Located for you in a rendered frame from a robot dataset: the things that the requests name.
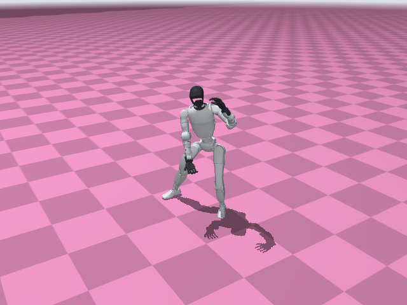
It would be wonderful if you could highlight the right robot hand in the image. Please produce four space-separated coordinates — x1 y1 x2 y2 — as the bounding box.
184 156 198 174

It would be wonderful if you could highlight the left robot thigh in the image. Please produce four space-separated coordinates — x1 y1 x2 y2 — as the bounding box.
213 143 226 190

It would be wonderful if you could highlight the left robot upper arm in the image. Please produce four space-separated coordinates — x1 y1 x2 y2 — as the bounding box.
211 105 236 129

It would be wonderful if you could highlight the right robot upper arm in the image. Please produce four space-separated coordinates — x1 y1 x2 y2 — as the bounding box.
180 108 191 140

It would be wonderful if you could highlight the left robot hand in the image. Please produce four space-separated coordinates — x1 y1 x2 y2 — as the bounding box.
209 98 231 116

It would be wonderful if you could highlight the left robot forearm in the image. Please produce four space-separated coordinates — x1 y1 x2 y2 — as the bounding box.
223 110 237 126

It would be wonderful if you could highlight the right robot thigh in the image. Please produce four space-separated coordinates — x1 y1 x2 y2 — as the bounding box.
179 141 201 177

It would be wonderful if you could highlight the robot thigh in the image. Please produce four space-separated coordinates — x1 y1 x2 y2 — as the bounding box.
179 141 201 177
213 143 226 190

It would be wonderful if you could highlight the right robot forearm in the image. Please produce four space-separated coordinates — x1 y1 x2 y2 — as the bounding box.
181 134 192 159

